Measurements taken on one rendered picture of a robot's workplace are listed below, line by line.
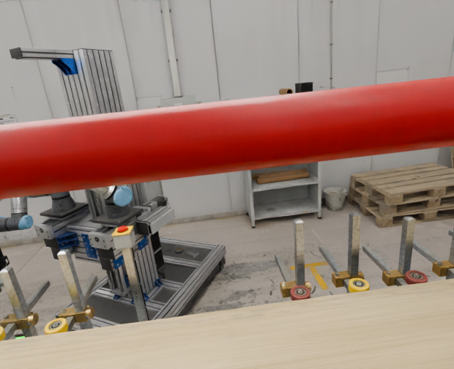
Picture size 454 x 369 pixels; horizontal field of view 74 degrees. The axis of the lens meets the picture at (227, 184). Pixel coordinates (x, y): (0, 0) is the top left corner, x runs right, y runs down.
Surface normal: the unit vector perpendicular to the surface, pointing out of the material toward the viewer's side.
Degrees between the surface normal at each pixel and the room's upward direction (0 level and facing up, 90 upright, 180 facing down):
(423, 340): 0
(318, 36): 90
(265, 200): 90
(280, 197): 90
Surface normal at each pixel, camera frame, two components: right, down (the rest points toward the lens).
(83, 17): 0.11, 0.31
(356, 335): -0.10, -0.94
